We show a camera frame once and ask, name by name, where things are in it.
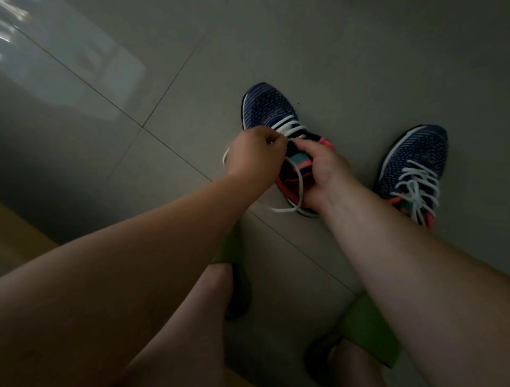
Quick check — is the person's left hand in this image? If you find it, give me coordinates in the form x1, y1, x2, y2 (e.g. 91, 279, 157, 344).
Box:
223, 125, 290, 188

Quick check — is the person's right hand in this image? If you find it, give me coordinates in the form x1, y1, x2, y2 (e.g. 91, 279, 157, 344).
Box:
294, 138, 359, 214

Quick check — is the white shoelace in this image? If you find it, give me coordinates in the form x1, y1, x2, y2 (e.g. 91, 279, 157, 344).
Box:
389, 159, 441, 229
222, 114, 310, 213

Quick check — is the blue knit sneaker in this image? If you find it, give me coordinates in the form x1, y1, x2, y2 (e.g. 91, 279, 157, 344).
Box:
372, 124, 449, 232
241, 82, 336, 218

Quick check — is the person's right forearm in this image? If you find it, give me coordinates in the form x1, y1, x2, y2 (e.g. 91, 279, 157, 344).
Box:
322, 183, 510, 387

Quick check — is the person's left forearm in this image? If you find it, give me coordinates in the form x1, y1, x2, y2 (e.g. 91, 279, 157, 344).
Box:
0, 171, 268, 387

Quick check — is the person's right leg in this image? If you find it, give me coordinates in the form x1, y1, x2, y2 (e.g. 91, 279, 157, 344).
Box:
328, 339, 391, 387

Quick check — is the person's leg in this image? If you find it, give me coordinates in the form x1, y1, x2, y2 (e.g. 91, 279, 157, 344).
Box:
115, 263, 234, 387
328, 339, 391, 387

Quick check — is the person's left leg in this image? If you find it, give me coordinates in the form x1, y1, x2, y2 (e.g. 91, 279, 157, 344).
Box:
115, 263, 234, 387

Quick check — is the green foam slipper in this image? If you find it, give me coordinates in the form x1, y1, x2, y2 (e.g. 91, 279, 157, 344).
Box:
210, 221, 252, 322
304, 291, 401, 383

